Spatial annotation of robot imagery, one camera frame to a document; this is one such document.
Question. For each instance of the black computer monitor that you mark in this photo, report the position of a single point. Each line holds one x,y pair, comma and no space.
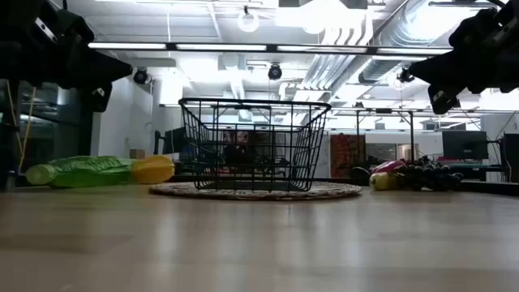
175,140
464,144

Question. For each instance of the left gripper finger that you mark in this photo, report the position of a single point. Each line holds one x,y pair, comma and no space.
93,69
101,96

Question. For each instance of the dark purple grape bunch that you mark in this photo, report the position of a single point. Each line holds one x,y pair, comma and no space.
431,176

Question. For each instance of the silver ventilation duct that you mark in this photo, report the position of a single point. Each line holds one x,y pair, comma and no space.
389,61

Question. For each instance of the black rig stand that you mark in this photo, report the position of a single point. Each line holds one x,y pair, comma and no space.
411,134

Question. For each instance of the small cardboard box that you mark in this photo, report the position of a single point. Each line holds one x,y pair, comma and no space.
137,153

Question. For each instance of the round ceiling lamp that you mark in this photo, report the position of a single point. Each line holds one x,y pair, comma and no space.
248,22

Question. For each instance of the colourful patterned panel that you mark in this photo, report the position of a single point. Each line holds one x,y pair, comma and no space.
346,156

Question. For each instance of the yellow-orange starfruit toy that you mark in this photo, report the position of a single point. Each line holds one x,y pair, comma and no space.
153,169

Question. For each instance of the round woven placemat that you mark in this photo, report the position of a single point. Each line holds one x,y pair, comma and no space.
336,190

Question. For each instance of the overhead LED light bar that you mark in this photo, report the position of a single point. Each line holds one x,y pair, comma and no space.
219,47

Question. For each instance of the yellow bell pepper toy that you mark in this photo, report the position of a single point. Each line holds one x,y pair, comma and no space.
382,181

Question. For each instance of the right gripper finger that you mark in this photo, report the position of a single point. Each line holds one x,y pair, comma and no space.
444,100
446,71

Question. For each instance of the red bell pepper toy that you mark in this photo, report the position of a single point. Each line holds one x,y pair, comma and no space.
388,166

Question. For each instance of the black ceiling spotlight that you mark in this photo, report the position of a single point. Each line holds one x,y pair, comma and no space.
405,75
275,72
140,76

